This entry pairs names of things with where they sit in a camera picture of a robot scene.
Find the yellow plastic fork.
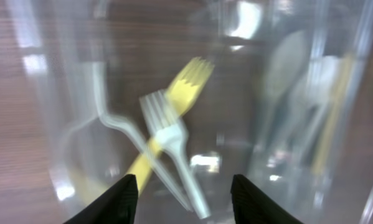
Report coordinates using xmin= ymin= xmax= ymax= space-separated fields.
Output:
xmin=127 ymin=57 xmax=214 ymax=194

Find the yellow plastic spoon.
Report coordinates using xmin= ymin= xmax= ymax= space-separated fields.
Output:
xmin=311 ymin=54 xmax=353 ymax=175

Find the right clear plastic container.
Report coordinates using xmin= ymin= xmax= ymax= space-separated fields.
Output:
xmin=204 ymin=0 xmax=373 ymax=224

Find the left clear plastic container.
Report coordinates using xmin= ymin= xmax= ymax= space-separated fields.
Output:
xmin=5 ymin=0 xmax=268 ymax=224

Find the white spoon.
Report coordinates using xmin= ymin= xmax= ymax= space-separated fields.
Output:
xmin=248 ymin=29 xmax=309 ymax=174
xmin=289 ymin=55 xmax=341 ymax=161

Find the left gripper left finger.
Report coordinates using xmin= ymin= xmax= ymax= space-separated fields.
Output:
xmin=64 ymin=174 xmax=138 ymax=224

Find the clear plastic container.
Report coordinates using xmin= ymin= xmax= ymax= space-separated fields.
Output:
xmin=5 ymin=0 xmax=268 ymax=224
xmin=204 ymin=0 xmax=373 ymax=224

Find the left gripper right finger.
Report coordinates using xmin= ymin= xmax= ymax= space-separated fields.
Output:
xmin=230 ymin=174 xmax=303 ymax=224

